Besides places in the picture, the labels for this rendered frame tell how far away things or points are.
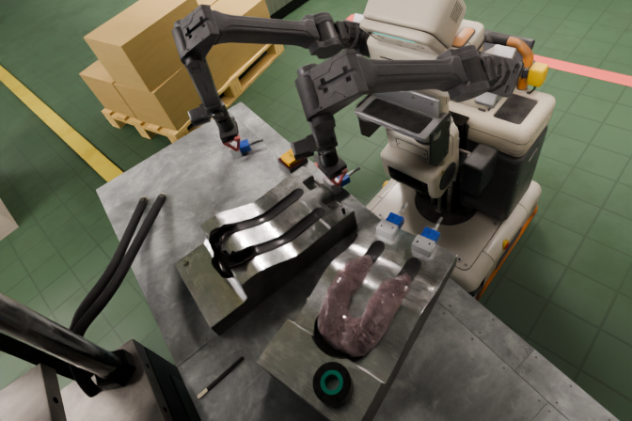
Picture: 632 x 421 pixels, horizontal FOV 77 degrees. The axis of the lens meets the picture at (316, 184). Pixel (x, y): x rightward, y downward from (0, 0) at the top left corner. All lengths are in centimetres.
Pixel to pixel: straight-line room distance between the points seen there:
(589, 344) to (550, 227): 56
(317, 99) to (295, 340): 56
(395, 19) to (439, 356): 80
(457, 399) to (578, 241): 137
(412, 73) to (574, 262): 157
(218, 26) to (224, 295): 69
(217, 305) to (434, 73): 79
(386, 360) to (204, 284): 54
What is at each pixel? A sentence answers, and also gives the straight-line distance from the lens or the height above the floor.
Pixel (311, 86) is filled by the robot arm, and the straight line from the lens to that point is 70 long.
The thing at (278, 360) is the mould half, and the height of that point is 91.
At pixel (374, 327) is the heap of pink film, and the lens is 98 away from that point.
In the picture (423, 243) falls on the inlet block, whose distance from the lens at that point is 108.
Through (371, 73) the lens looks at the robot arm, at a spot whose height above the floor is 141.
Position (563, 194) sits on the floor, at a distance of 240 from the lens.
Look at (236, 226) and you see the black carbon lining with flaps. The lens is 119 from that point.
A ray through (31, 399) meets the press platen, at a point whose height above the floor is 104.
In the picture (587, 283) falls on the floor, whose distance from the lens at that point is 215.
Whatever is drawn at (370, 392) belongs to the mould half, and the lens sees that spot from 92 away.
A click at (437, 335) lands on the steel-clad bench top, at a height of 80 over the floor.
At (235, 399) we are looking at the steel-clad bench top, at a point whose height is 80.
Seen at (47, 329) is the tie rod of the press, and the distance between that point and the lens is 107.
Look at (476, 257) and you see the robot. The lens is 177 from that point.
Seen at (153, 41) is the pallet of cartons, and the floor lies 75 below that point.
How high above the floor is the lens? 181
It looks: 48 degrees down
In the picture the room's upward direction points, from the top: 18 degrees counter-clockwise
